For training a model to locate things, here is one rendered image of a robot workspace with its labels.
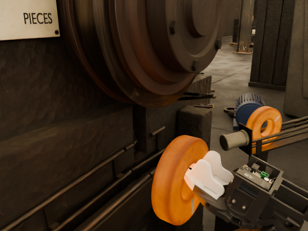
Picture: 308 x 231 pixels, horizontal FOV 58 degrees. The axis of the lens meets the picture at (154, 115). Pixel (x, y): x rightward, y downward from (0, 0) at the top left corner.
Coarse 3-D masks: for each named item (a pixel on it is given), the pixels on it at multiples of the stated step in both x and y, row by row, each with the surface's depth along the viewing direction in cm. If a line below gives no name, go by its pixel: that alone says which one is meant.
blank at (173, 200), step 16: (176, 144) 46; (192, 144) 47; (160, 160) 45; (176, 160) 44; (192, 160) 48; (160, 176) 44; (176, 176) 44; (160, 192) 43; (176, 192) 45; (160, 208) 44; (176, 208) 46; (192, 208) 51; (176, 224) 47
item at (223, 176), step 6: (204, 156) 48; (210, 156) 47; (216, 156) 46; (210, 162) 47; (216, 162) 47; (216, 168) 47; (222, 168) 46; (216, 174) 47; (222, 174) 47; (228, 174) 46; (222, 180) 47; (228, 180) 46
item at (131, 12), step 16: (112, 0) 49; (128, 0) 50; (144, 0) 52; (112, 16) 50; (128, 16) 51; (144, 16) 53; (112, 32) 51; (128, 32) 53; (144, 32) 53; (128, 48) 54; (144, 48) 54; (128, 64) 55; (144, 64) 57; (160, 64) 60; (144, 80) 60; (160, 80) 63; (176, 80) 66
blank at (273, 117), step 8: (256, 112) 102; (264, 112) 101; (272, 112) 103; (248, 120) 102; (256, 120) 100; (264, 120) 102; (272, 120) 104; (280, 120) 106; (256, 128) 101; (272, 128) 106; (280, 128) 107; (256, 136) 103; (264, 144) 106
